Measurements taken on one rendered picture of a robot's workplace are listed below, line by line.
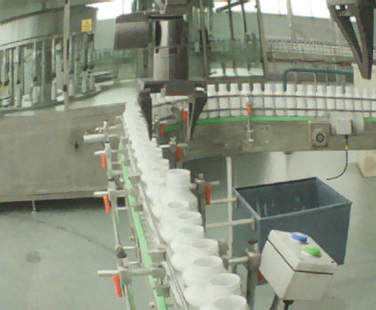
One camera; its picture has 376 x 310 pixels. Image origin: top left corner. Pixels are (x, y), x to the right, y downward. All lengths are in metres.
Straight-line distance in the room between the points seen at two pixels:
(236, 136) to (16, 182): 2.39
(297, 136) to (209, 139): 0.46
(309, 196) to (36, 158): 3.03
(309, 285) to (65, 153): 3.74
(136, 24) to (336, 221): 0.90
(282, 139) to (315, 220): 1.27
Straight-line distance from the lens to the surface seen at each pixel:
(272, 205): 1.70
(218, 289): 0.55
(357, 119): 2.56
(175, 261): 0.72
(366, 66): 0.42
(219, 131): 2.62
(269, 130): 2.64
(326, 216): 1.44
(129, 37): 0.81
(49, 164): 4.36
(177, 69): 0.82
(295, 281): 0.71
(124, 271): 0.78
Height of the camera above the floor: 1.42
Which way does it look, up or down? 13 degrees down
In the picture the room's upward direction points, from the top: 3 degrees counter-clockwise
